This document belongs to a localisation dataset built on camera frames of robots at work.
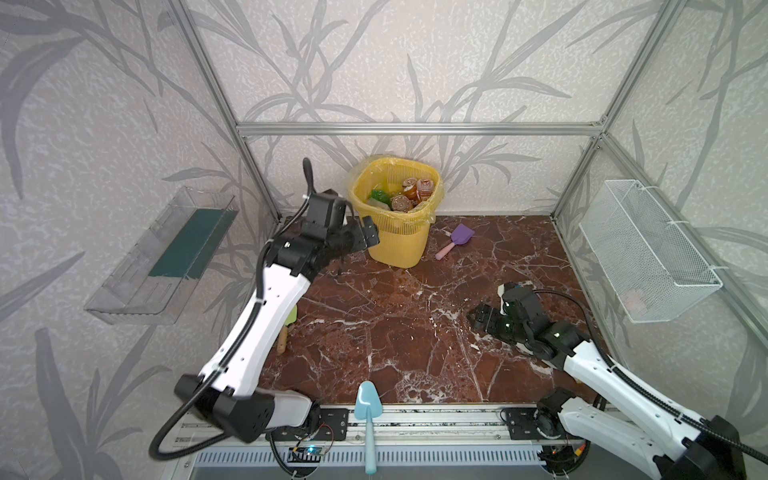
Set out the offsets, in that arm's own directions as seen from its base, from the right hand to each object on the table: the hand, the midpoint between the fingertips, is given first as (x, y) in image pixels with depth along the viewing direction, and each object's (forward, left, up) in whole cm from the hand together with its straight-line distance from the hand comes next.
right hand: (475, 310), depth 81 cm
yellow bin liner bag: (+44, +27, +13) cm, 53 cm away
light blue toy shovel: (-21, +29, -12) cm, 38 cm away
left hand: (+13, +28, +22) cm, 38 cm away
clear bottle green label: (+34, +28, +8) cm, 45 cm away
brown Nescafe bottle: (+38, +17, +11) cm, 43 cm away
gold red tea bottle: (+34, +13, +14) cm, 39 cm away
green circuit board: (-31, +44, -13) cm, 55 cm away
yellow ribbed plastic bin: (+21, +20, +7) cm, 30 cm away
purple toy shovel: (+38, -2, -13) cm, 41 cm away
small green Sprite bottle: (+38, +27, +8) cm, 48 cm away
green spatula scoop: (-5, +55, -10) cm, 56 cm away
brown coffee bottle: (+28, +20, +14) cm, 37 cm away
